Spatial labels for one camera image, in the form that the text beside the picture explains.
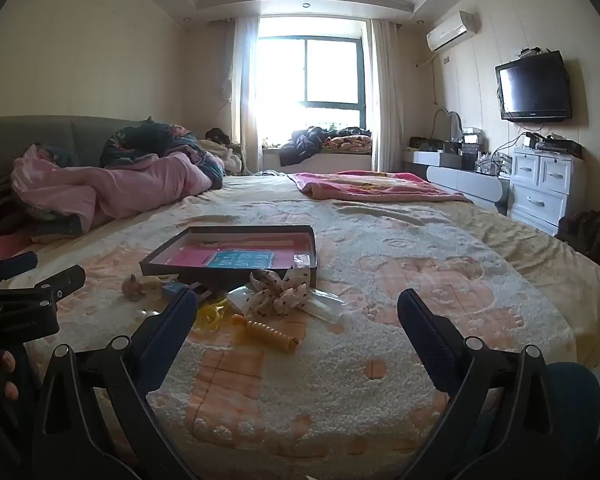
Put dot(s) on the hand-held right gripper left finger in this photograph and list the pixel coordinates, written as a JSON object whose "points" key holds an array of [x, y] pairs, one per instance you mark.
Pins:
{"points": [[175, 330]]}

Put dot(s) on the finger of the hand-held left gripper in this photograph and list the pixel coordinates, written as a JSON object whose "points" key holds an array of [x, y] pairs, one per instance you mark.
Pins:
{"points": [[15, 263], [45, 287]]}

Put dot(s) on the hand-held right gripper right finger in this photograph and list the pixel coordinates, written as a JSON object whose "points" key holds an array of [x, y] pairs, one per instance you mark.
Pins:
{"points": [[420, 325]]}

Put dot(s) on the dark shallow box pink inside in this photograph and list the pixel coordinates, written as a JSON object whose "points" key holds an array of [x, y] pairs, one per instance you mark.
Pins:
{"points": [[195, 250]]}

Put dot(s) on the white dotted fabric scrunchie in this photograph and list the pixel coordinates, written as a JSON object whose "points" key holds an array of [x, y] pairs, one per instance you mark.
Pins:
{"points": [[280, 292]]}

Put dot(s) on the person's left hand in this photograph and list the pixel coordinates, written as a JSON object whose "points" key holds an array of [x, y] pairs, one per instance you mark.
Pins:
{"points": [[11, 390]]}

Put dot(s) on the small blue box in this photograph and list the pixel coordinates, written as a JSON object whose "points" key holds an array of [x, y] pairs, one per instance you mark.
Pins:
{"points": [[174, 290]]}

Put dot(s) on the blue printed card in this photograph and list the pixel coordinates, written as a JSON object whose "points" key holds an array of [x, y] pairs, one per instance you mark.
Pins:
{"points": [[240, 259]]}

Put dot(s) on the grey padded headboard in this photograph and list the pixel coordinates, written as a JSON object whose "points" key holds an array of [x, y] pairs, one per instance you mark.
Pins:
{"points": [[40, 135]]}

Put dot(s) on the pink quilt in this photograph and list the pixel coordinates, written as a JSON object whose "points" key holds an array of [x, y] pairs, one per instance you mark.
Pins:
{"points": [[130, 185]]}

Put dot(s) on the small clear plastic bag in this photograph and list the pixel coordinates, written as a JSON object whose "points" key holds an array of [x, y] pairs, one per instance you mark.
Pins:
{"points": [[303, 260]]}

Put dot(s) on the pink patterned blanket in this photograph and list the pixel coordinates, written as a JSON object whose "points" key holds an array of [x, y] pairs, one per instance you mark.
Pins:
{"points": [[375, 184]]}

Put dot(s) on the white grey dressing table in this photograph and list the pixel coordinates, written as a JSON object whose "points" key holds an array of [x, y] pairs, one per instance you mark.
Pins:
{"points": [[460, 180]]}

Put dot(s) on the person's blue trouser leg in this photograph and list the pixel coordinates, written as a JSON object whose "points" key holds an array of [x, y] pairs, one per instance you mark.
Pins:
{"points": [[575, 410]]}

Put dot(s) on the beige cloth pile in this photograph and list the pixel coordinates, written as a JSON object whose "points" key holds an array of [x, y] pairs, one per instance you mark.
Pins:
{"points": [[227, 157]]}

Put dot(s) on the dark floral quilt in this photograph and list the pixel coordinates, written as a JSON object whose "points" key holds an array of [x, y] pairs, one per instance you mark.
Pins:
{"points": [[150, 140]]}

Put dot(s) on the white window seat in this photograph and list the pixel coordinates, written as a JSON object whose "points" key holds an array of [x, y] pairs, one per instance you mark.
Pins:
{"points": [[340, 161]]}

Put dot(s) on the dark bag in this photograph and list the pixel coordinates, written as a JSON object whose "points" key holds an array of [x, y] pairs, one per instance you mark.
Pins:
{"points": [[585, 237]]}

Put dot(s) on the white drawer cabinet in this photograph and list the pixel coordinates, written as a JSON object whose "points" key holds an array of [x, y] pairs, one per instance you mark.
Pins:
{"points": [[545, 185]]}

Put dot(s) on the floral blanket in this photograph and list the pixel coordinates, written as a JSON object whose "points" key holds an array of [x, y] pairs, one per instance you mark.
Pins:
{"points": [[350, 141]]}

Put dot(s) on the small black bag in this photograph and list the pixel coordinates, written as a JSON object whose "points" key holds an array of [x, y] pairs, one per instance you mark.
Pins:
{"points": [[217, 136]]}

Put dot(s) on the dressing table mirror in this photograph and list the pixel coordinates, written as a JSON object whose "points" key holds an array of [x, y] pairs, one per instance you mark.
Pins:
{"points": [[450, 125]]}

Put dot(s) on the black set-top box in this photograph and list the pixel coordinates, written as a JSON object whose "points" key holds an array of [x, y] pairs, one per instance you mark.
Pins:
{"points": [[560, 146]]}

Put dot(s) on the white sheer curtain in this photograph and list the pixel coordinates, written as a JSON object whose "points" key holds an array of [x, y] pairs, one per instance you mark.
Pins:
{"points": [[245, 90], [386, 95]]}

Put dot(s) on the window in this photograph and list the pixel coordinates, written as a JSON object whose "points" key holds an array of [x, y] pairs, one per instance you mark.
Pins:
{"points": [[330, 75]]}

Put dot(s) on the white air conditioner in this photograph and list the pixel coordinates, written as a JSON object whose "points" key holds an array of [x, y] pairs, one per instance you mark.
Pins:
{"points": [[450, 32]]}

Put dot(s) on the black wall television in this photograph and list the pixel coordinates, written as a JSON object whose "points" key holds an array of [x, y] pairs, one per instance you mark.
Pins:
{"points": [[532, 87]]}

